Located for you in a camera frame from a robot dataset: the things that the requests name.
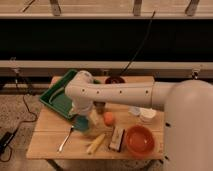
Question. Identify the orange plastic bowl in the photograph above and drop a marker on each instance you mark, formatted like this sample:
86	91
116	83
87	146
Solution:
139	141

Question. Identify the green plastic tray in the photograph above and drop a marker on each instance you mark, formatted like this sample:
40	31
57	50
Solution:
61	104

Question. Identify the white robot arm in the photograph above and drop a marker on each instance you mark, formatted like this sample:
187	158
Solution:
187	108

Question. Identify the pale green curved strip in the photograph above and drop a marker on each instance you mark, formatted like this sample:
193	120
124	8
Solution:
55	94

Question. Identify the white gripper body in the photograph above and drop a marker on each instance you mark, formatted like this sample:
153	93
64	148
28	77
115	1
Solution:
81	109

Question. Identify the black power adapter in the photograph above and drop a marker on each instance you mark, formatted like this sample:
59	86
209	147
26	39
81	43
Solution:
5	140

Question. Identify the dark red bowl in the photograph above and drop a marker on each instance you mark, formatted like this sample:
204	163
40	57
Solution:
114	80

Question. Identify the orange ball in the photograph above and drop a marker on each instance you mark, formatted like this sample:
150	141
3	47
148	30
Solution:
109	119

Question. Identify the white round container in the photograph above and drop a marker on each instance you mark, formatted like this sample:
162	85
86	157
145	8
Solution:
147	115

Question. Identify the yellow corn cob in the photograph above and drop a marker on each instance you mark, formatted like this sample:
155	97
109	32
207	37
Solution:
94	145

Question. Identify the green plastic cup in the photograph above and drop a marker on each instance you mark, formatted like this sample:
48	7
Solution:
92	129

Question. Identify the black and white eraser block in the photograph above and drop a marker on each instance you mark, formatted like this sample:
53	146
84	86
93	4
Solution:
117	138

